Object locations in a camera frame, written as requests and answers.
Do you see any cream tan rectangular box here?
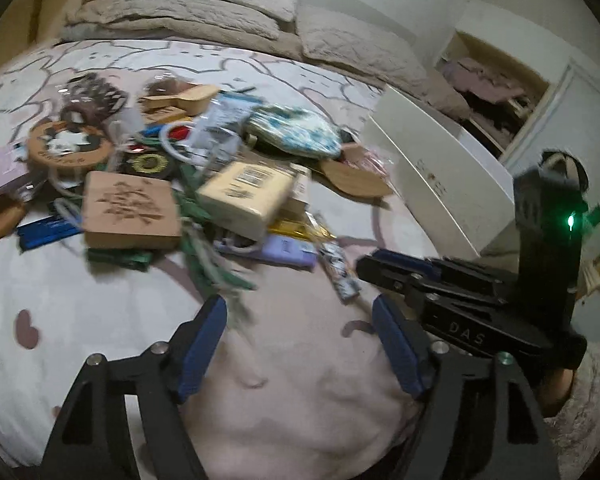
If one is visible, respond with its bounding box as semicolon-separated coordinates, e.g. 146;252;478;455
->
196;162;294;242

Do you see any white storage box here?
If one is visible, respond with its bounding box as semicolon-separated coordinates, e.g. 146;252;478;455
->
361;87;519;259

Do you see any black cream fur slipper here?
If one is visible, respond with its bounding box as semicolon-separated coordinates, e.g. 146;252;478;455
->
541;150;590;193

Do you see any square engraved wooden board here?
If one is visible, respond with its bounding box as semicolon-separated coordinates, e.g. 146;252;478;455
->
82;171;181;250

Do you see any lavender packet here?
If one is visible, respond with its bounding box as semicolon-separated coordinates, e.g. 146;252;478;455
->
213;234;317;270

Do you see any gold foil packet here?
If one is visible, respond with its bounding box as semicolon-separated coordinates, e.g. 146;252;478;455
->
268;211;337;242

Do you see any leaf shaped wooden tray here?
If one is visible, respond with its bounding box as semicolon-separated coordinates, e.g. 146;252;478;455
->
320;160;393;200

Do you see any pink clothes pile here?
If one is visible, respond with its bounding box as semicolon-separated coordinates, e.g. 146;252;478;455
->
440;58;527;104

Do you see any round wooden cartoon coaster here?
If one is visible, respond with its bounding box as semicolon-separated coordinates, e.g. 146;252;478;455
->
27;122;114;172

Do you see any blue floral pouch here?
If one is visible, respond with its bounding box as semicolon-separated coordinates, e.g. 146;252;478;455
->
244;104;341;159

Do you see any beige pillow right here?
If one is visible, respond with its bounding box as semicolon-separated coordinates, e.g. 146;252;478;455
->
296;6;430;98

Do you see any beige quilt blanket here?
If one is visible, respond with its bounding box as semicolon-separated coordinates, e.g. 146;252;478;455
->
60;0;471;122

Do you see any wooden low shelf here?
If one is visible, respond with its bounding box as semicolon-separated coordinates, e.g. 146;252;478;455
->
0;0;93;68

